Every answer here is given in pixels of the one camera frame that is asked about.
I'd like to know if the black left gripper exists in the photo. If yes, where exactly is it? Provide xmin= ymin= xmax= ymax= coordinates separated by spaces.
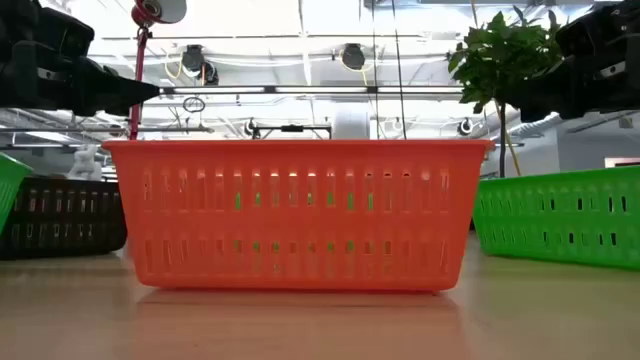
xmin=0 ymin=40 xmax=162 ymax=119

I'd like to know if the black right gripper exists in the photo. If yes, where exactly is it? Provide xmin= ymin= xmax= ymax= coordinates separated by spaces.
xmin=502 ymin=47 xmax=640 ymax=124

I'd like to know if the black plastic slotted basket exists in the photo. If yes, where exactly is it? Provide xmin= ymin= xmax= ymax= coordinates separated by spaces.
xmin=0 ymin=175 xmax=129 ymax=261

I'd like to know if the red desk lamp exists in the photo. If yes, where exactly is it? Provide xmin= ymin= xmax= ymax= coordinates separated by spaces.
xmin=127 ymin=0 xmax=189 ymax=142

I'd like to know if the green leafy plant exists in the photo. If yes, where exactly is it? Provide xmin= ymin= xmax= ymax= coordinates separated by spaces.
xmin=447 ymin=4 xmax=569 ymax=180

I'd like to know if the white figurine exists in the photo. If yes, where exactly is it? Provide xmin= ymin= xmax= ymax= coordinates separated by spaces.
xmin=67 ymin=144 xmax=104 ymax=181

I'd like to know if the long ceiling light bar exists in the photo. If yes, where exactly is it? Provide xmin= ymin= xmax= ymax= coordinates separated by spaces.
xmin=159 ymin=84 xmax=465 ymax=96

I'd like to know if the orange plastic slotted basket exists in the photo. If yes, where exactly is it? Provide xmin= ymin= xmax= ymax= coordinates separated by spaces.
xmin=102 ymin=138 xmax=496 ymax=294

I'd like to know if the silver ventilation duct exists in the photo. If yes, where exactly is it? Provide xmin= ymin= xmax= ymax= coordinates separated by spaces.
xmin=509 ymin=112 xmax=566 ymax=139

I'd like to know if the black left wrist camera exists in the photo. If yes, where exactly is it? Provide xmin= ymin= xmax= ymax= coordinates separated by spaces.
xmin=27 ymin=9 xmax=96 ymax=59

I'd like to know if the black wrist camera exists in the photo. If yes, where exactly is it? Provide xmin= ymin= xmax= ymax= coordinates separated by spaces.
xmin=27 ymin=9 xmax=96 ymax=59
xmin=554 ymin=9 xmax=619 ymax=56

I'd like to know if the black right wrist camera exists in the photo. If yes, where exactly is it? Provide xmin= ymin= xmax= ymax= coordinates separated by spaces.
xmin=554 ymin=9 xmax=619 ymax=56

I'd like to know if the black hanging cable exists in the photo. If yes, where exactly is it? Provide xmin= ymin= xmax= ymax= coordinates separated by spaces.
xmin=369 ymin=0 xmax=379 ymax=141
xmin=389 ymin=0 xmax=407 ymax=141

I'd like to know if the black overhead bracket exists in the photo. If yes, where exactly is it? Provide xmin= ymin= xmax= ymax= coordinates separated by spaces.
xmin=252 ymin=123 xmax=334 ymax=140

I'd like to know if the white cylindrical duct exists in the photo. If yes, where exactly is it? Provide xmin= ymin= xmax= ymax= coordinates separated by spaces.
xmin=332 ymin=110 xmax=372 ymax=140

